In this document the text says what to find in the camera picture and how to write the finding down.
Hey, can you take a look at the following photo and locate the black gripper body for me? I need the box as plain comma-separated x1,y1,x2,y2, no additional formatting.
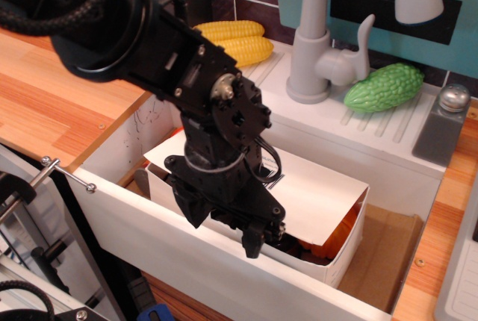
164,155,285,232

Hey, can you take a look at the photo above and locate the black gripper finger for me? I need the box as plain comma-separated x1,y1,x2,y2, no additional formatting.
242,222,265,259
265,222,285,247

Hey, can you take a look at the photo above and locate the white cardboard box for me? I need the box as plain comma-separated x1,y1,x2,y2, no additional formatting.
146,132,369,288

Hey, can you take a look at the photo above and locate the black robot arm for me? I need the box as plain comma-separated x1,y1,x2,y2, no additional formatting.
1,0,285,258

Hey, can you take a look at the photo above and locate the orange toy in box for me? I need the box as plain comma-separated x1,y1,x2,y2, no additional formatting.
299,207,358,260

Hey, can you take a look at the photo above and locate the white toy sink basin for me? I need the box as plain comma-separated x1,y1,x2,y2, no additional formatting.
73,43,477,320

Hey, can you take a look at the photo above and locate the lower yellow toy corn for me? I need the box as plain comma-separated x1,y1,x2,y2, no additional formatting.
216,36,274,68

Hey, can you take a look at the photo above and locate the yellow toy corn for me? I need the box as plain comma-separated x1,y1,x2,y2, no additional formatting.
216,36,274,68
195,20,265,42

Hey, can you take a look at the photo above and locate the grey toy faucet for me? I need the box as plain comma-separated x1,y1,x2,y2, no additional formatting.
286,0,375,105

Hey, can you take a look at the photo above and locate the upper yellow toy corn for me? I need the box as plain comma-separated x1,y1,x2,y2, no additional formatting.
195,20,265,42

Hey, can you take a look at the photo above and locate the grey shaker bottle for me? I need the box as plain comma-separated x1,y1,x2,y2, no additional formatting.
412,84,471,167

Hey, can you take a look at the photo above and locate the green toy bitter gourd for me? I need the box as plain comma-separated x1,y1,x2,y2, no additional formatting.
344,63,425,113

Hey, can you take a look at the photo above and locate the grey tray at right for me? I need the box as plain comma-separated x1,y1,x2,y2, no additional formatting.
433,183,477,320

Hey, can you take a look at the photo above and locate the metal table clamp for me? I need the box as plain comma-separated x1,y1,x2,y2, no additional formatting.
1,156,97,223

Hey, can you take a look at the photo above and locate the teal backsplash panel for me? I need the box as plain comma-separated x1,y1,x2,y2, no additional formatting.
279,0,477,77

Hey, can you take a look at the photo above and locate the blue clamp handle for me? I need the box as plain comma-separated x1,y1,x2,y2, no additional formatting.
137,304,175,321

